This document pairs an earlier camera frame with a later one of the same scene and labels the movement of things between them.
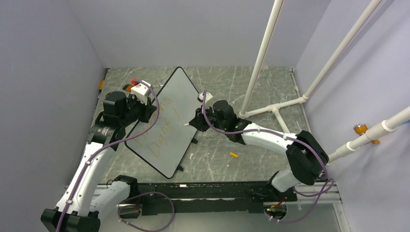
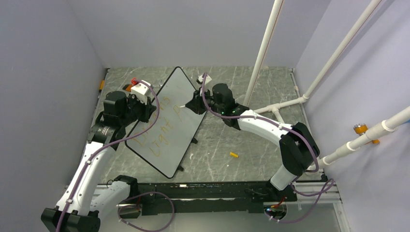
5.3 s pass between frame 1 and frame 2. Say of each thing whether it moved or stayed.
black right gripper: moved
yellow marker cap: stayed
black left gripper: stayed
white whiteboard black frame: stayed
